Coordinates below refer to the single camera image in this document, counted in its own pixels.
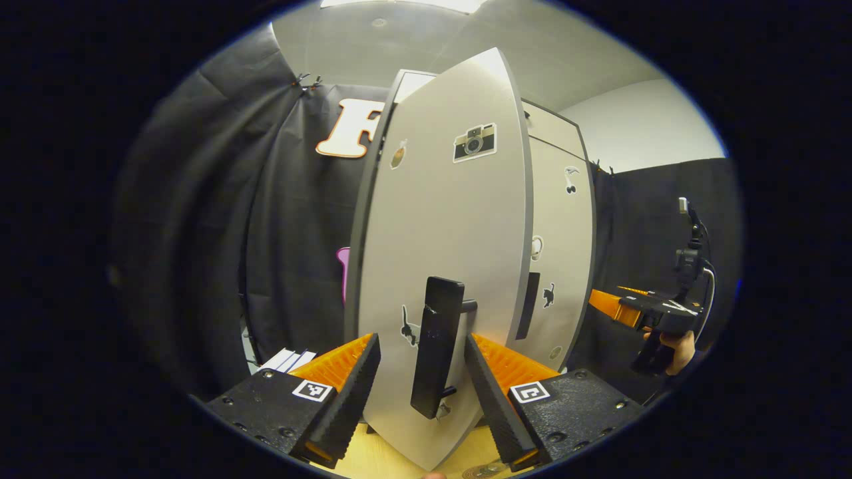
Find white paper sheets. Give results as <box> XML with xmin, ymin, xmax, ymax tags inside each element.
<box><xmin>256</xmin><ymin>347</ymin><xmax>317</xmax><ymax>373</ymax></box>

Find grey cable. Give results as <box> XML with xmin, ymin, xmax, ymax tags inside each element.
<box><xmin>700</xmin><ymin>261</ymin><xmax>718</xmax><ymax>328</ymax></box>

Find white and grey cabinet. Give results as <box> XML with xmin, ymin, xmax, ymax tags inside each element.
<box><xmin>389</xmin><ymin>67</ymin><xmax>598</xmax><ymax>373</ymax></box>

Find black backdrop cloth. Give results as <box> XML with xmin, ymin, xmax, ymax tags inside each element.
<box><xmin>569</xmin><ymin>158</ymin><xmax>745</xmax><ymax>400</ymax></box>
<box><xmin>110</xmin><ymin>23</ymin><xmax>393</xmax><ymax>400</ymax></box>

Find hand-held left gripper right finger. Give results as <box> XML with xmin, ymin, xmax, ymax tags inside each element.
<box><xmin>464</xmin><ymin>333</ymin><xmax>645</xmax><ymax>473</ymax></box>

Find black door handle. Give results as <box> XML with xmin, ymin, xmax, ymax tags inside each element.
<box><xmin>410</xmin><ymin>276</ymin><xmax>479</xmax><ymax>420</ymax></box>

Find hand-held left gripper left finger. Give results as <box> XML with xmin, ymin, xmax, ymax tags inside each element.
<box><xmin>203</xmin><ymin>333</ymin><xmax>381</xmax><ymax>470</ymax></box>

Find white cabinet door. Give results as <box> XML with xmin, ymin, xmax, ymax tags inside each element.
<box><xmin>519</xmin><ymin>136</ymin><xmax>595</xmax><ymax>370</ymax></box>
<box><xmin>343</xmin><ymin>47</ymin><xmax>535</xmax><ymax>472</ymax></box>

